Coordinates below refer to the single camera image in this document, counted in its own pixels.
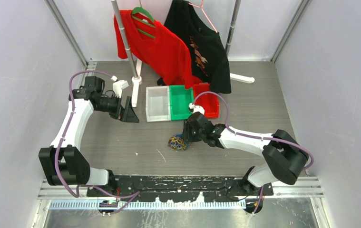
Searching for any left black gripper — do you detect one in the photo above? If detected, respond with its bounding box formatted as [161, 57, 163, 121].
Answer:
[95, 93, 139, 123]

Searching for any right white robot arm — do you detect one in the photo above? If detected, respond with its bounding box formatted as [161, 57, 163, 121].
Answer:
[182, 112, 310, 195]

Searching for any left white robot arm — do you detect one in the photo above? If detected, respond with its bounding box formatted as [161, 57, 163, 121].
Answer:
[39, 76, 139, 196]

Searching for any green plastic bin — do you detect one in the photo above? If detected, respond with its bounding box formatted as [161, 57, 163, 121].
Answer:
[169, 85, 194, 121]

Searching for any white plastic bin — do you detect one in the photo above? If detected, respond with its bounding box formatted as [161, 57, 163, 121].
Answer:
[146, 86, 171, 122]

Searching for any red plastic bin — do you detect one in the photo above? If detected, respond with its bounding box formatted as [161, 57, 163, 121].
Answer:
[193, 84, 219, 119]

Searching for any white clothes rack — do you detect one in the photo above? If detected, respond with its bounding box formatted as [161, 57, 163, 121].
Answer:
[110, 0, 255, 107]

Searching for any black t-shirt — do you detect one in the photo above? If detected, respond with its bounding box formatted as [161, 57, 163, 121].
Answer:
[164, 0, 232, 94]

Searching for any red t-shirt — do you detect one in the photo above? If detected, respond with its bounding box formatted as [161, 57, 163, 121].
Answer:
[120, 10, 202, 89]

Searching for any green clothes hanger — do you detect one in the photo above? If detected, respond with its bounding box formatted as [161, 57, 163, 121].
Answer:
[131, 6, 155, 39]

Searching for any pink clothes hanger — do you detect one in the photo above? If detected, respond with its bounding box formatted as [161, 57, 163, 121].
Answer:
[189, 0, 218, 33]

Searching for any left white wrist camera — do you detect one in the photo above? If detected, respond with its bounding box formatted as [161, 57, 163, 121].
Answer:
[112, 80, 129, 98]

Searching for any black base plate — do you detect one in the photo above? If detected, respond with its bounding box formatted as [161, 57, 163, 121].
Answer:
[87, 175, 260, 203]

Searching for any white slotted cable duct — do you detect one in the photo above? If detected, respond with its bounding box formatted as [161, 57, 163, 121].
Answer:
[49, 199, 246, 210]

